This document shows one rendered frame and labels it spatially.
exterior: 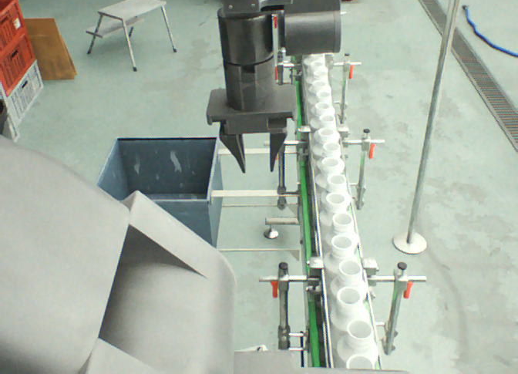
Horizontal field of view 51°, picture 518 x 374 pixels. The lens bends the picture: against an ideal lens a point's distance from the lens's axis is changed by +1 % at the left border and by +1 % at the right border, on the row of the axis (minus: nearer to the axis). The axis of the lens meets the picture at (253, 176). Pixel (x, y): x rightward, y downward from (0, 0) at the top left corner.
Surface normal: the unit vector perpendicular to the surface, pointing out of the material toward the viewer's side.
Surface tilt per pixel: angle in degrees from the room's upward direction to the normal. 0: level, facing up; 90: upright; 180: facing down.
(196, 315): 38
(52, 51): 100
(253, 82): 89
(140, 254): 93
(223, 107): 2
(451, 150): 0
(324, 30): 75
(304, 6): 92
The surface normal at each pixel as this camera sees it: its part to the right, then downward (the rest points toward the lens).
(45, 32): 0.00, 0.76
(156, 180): -0.04, 0.59
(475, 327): -0.04, -0.80
